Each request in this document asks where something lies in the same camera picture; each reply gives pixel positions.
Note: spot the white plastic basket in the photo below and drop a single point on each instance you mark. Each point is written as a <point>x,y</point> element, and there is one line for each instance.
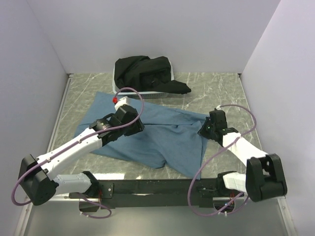
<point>145,94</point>

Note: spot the black cloth in basket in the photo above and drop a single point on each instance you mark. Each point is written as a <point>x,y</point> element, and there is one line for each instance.
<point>145,74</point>

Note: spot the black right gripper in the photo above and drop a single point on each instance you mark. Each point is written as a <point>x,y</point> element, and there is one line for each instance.
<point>202,131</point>

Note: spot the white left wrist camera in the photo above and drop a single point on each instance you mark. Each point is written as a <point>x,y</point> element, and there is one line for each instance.
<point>118,102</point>

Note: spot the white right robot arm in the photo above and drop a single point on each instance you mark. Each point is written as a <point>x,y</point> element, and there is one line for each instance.
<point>264,178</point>

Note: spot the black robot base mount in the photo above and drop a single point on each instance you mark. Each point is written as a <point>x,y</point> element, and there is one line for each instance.
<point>158,192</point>

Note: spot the aluminium frame rail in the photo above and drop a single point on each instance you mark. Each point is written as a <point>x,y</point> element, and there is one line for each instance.
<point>61,217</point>

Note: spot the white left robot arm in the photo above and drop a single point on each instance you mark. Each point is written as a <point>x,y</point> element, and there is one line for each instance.
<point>40,177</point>

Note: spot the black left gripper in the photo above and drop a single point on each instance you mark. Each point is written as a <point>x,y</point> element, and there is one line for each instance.
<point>138,126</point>

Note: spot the blue fabric pillowcase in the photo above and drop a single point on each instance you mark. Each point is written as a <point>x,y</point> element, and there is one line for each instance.
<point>169,138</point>

